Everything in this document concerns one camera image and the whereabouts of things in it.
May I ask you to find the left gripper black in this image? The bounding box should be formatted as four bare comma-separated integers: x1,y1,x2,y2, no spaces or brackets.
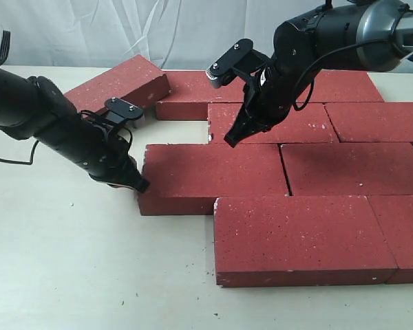
34,115,150,192

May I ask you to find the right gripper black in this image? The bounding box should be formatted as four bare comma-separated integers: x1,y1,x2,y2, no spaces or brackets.
224,63,317,148

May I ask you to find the red brick large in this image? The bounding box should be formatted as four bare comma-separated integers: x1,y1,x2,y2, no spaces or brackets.
214,196,398,287
138,144,288,216

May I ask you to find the red brick angled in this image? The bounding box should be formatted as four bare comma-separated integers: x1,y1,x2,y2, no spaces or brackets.
207,103,339,144
65,55,170,113

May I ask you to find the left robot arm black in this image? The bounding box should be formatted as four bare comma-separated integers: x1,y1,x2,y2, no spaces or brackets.
0,68,149,193

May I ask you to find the red brick back row left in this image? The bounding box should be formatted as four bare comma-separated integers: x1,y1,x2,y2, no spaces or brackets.
155,70,244,121

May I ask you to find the red brick back row right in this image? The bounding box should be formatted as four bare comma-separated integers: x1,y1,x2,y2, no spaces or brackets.
310,70,384,103

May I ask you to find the red brick third row right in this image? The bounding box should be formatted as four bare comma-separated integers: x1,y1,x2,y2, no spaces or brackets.
281,142,413,196

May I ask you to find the red brick second row right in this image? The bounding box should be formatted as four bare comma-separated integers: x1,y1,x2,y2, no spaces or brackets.
324,102,413,146

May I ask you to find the red brick front large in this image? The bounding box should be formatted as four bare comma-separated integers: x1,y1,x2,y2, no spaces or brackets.
214,196,398,287

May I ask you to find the red brick front right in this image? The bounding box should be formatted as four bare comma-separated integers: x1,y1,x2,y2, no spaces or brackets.
368,195,413,285

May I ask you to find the white fabric backdrop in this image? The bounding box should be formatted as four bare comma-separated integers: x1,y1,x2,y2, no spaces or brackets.
0,0,319,69

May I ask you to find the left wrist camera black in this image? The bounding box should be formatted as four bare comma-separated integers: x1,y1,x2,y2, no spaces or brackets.
104,97,145,129

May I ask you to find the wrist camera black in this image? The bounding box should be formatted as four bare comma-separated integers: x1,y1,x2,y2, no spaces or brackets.
104,97,145,129
205,38,270,89

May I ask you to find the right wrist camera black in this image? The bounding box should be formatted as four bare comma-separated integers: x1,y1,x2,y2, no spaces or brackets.
205,38,270,89

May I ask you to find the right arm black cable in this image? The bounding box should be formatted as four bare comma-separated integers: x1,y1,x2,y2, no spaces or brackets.
292,37,400,111

